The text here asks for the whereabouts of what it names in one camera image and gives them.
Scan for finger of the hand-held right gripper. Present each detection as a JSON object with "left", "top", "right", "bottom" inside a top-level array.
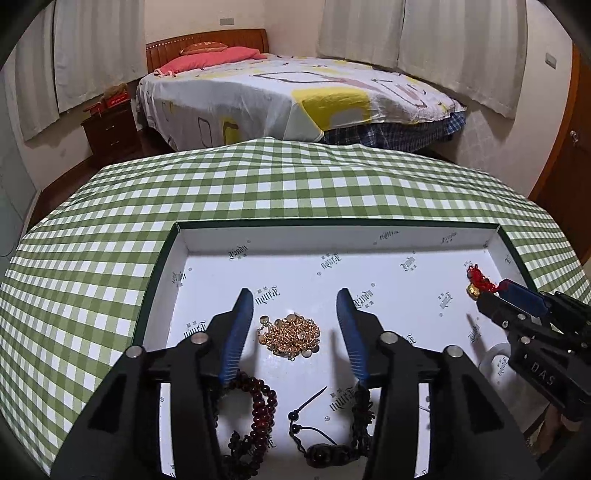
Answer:
[
  {"left": 477, "top": 293, "right": 525, "bottom": 330},
  {"left": 498, "top": 278, "right": 561, "bottom": 319}
]

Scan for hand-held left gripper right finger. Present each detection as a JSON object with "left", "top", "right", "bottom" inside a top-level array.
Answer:
[{"left": 336, "top": 288, "right": 541, "bottom": 480}]

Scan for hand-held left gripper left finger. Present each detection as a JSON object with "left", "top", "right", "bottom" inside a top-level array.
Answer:
[{"left": 50, "top": 288, "right": 254, "bottom": 480}]

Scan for red knotted charm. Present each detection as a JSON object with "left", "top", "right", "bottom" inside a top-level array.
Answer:
[{"left": 464, "top": 263, "right": 502, "bottom": 301}]

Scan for gold chain necklace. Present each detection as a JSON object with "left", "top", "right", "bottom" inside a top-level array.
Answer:
[{"left": 257, "top": 314, "right": 321, "bottom": 358}]

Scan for white jade bangle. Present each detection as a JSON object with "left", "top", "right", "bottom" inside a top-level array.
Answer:
[{"left": 478, "top": 342, "right": 520, "bottom": 402}]

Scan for white shallow box tray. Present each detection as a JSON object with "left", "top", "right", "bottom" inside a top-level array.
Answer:
[{"left": 134, "top": 219, "right": 541, "bottom": 480}]

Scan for dark red bead bracelet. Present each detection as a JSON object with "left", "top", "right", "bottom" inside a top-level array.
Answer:
[{"left": 210, "top": 373, "right": 278, "bottom": 476}]

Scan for black cord bead bracelet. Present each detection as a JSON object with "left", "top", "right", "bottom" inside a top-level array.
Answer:
[{"left": 287, "top": 385, "right": 372, "bottom": 469}]

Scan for brown wooden door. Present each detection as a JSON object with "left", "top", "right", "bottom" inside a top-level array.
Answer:
[{"left": 529, "top": 41, "right": 591, "bottom": 264}]

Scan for green checked tablecloth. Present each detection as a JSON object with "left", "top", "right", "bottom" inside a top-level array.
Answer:
[{"left": 0, "top": 138, "right": 585, "bottom": 478}]

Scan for blue plaid bed sheet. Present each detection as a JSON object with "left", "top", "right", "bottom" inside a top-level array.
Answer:
[{"left": 321, "top": 111, "right": 467, "bottom": 151}]

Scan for dark wooden nightstand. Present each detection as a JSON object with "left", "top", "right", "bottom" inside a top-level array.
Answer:
[{"left": 81, "top": 99, "right": 141, "bottom": 167}]

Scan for patterned white bed cover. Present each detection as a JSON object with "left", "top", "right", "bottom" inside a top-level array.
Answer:
[{"left": 136, "top": 55, "right": 467, "bottom": 153}]

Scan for white curtain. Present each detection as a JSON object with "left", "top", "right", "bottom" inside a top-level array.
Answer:
[
  {"left": 397, "top": 0, "right": 527, "bottom": 120},
  {"left": 316, "top": 0, "right": 407, "bottom": 70},
  {"left": 14, "top": 0, "right": 61, "bottom": 141},
  {"left": 53, "top": 0, "right": 148, "bottom": 114}
]

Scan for red gift boxes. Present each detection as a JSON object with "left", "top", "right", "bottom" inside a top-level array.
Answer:
[{"left": 88, "top": 90, "right": 131, "bottom": 116}]

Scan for pink pillow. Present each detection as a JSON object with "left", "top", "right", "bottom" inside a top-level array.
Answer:
[{"left": 154, "top": 46, "right": 269, "bottom": 77}]

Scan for red embroidered cushion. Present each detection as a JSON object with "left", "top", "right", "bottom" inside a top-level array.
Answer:
[{"left": 179, "top": 41, "right": 229, "bottom": 55}]

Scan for wooden bed headboard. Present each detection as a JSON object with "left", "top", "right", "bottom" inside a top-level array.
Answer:
[{"left": 145, "top": 28, "right": 269, "bottom": 75}]

